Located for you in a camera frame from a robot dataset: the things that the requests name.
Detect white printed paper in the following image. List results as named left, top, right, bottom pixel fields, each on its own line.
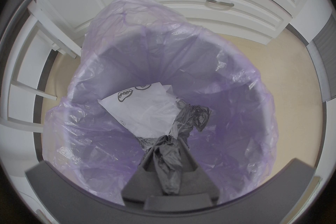
left=98, top=82, right=179, bottom=139

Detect purple plastic bag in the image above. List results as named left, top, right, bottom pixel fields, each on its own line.
left=42, top=0, right=279, bottom=205

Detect black plastic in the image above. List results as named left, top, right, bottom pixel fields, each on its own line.
left=136, top=97, right=212, bottom=196

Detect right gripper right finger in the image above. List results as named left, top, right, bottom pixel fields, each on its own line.
left=179, top=138, right=219, bottom=203

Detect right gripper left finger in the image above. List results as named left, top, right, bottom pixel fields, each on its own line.
left=121, top=148, right=165, bottom=204

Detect white chair dark grey seat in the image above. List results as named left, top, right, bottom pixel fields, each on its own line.
left=0, top=0, right=84, bottom=135

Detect grey trash bin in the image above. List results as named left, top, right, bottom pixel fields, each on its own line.
left=69, top=26, right=265, bottom=192

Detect grey curtain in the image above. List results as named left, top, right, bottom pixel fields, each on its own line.
left=307, top=12, right=336, bottom=101

